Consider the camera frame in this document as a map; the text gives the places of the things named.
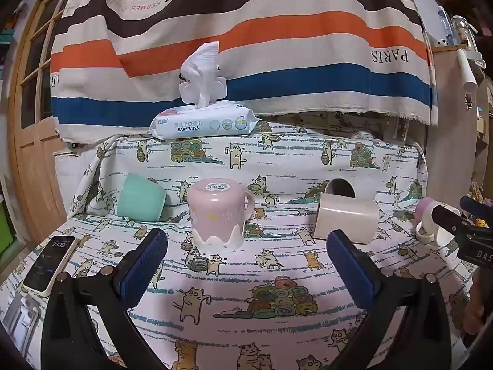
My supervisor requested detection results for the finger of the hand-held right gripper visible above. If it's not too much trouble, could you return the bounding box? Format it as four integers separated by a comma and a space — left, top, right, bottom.
459, 196, 493, 222
431, 205, 470, 238

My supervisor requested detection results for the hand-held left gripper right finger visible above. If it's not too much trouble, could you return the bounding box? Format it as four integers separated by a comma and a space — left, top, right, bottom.
327, 230, 452, 370

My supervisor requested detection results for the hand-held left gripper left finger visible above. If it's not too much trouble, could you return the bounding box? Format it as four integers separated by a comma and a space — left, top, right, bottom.
40, 228, 170, 370

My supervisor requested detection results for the pink and white cup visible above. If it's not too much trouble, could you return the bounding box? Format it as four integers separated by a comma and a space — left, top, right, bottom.
415, 197, 461, 248

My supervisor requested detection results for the person's right forearm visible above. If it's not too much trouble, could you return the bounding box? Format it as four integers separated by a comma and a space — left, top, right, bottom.
464, 268, 493, 338

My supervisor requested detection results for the beige cup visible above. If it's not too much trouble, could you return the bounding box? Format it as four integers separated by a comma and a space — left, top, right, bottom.
312, 178, 381, 245

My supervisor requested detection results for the mint green cup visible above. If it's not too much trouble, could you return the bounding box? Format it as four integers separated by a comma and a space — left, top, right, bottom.
116, 173, 167, 223

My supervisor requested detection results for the pink cup with white base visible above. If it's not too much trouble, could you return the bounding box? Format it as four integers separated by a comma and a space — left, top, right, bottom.
187, 177, 255, 255

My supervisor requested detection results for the wooden cabinet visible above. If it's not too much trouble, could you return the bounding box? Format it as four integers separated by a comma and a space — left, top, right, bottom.
425, 44, 493, 211

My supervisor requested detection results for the smartphone in cream case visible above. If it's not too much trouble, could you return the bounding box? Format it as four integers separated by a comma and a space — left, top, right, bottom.
22, 235, 78, 298

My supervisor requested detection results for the cat print tablecloth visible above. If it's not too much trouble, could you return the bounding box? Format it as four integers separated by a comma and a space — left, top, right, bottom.
0, 111, 480, 370

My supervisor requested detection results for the white paper roll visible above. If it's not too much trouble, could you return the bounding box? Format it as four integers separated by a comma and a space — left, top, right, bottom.
457, 50, 477, 90

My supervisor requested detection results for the baby wipes pack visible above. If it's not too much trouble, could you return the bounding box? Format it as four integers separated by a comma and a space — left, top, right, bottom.
149, 41, 259, 138

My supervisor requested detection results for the wooden door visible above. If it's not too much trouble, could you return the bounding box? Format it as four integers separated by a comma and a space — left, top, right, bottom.
7, 0, 84, 244

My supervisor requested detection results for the clear bottle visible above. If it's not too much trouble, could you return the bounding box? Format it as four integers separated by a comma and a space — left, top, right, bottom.
450, 15, 479, 48

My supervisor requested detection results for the pale blue bottle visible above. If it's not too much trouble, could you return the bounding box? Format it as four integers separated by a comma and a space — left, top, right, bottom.
437, 6, 451, 45

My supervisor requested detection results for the striped hanging cloth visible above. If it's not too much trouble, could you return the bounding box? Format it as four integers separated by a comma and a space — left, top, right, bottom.
50, 0, 439, 142

